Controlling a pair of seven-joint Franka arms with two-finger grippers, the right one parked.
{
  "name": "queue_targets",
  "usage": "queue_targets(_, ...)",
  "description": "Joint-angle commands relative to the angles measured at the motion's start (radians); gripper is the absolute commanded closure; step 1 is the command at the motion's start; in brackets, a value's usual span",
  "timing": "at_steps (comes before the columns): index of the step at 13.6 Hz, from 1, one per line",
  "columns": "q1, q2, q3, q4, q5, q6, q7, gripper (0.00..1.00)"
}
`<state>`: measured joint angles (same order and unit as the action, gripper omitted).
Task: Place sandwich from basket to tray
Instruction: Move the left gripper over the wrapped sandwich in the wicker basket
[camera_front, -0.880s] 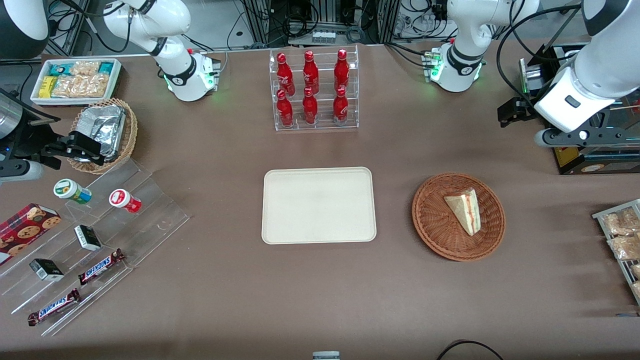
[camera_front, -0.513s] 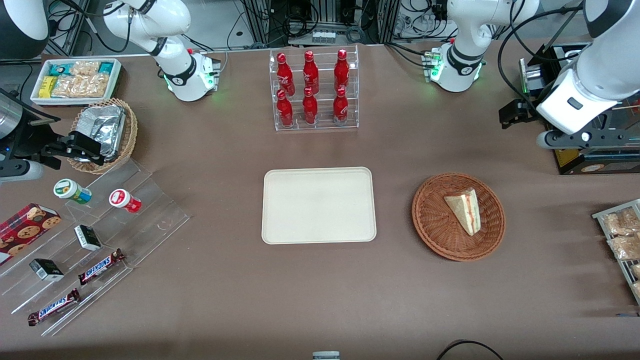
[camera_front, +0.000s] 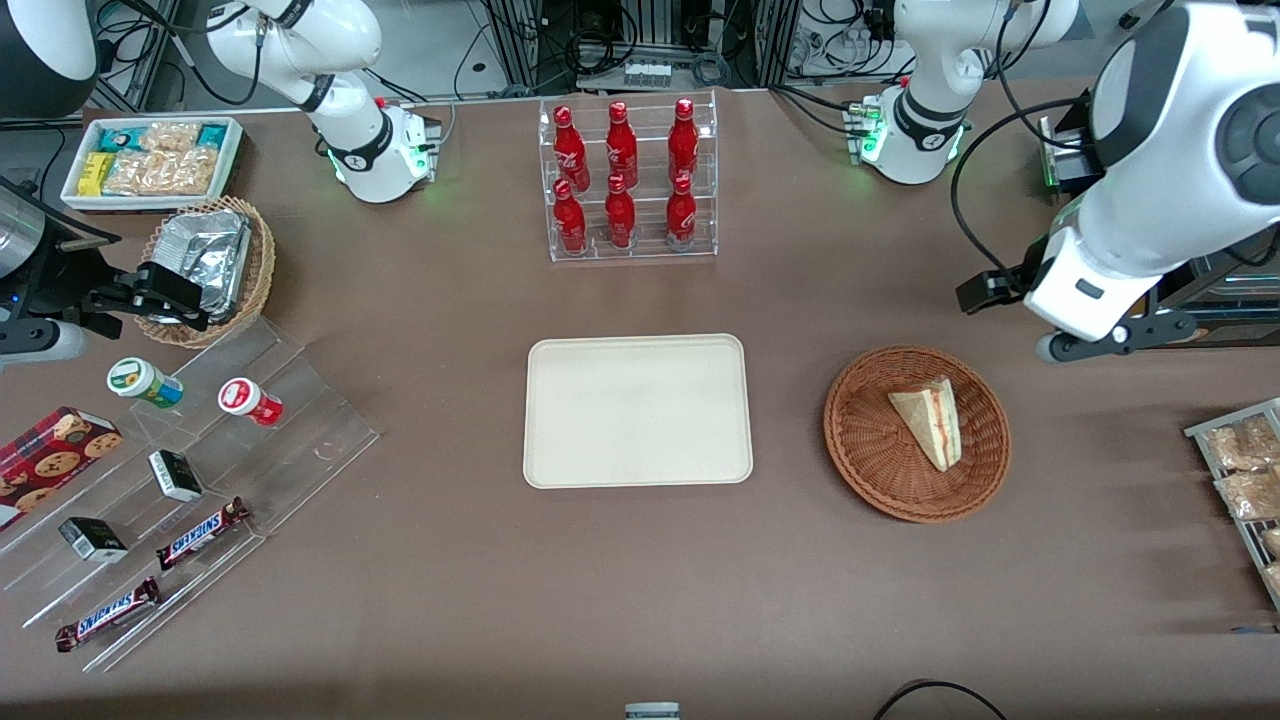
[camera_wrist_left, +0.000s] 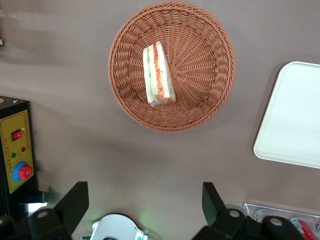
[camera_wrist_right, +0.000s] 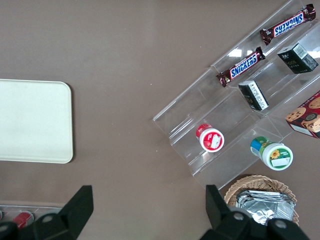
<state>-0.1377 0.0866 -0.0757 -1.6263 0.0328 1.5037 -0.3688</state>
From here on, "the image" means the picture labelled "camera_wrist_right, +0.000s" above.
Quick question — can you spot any green sunflower yogurt cup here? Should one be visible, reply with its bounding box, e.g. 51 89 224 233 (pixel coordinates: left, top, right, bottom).
250 135 294 171

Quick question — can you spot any red chocolate chip cookie box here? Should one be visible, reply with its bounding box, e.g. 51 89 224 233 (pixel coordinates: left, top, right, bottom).
284 89 320 139

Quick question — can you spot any cream plastic tray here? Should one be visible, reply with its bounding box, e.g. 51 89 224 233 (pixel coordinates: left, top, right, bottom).
0 78 74 165

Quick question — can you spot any clear acrylic bottle rack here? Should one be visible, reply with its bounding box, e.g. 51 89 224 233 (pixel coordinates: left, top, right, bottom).
0 203 65 226

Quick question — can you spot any light wicker basket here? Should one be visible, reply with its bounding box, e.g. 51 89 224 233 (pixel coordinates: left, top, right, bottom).
223 174 300 227

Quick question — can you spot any Snickers chocolate bar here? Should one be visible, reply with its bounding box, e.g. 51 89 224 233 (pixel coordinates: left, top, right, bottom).
259 3 317 46
216 46 266 88

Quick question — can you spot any small black carton box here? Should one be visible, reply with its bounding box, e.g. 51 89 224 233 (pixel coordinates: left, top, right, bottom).
237 80 270 112
276 42 320 75

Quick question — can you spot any foil wrapped package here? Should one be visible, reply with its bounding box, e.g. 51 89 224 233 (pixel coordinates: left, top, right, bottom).
246 208 277 227
236 189 297 222

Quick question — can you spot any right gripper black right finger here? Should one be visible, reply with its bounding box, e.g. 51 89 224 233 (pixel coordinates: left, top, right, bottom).
199 184 312 240

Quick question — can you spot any clear acrylic stepped shelf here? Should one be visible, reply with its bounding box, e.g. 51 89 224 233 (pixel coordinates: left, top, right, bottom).
152 0 320 191

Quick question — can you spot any red yogurt cup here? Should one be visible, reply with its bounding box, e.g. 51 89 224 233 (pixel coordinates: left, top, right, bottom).
195 124 225 153

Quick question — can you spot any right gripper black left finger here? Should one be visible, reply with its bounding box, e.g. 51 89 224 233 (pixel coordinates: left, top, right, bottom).
0 184 94 240

